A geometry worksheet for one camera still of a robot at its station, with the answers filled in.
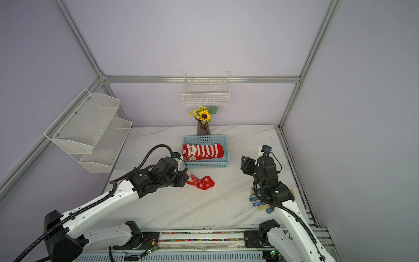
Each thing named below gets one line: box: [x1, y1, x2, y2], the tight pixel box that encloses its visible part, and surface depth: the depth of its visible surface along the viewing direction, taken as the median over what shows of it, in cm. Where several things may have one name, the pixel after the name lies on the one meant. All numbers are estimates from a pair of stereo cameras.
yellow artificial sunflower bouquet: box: [189, 105, 219, 125], surface depth 97 cm
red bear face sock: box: [185, 171, 215, 190], surface depth 94 cm
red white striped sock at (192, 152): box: [182, 143, 225, 162], surface depth 103 cm
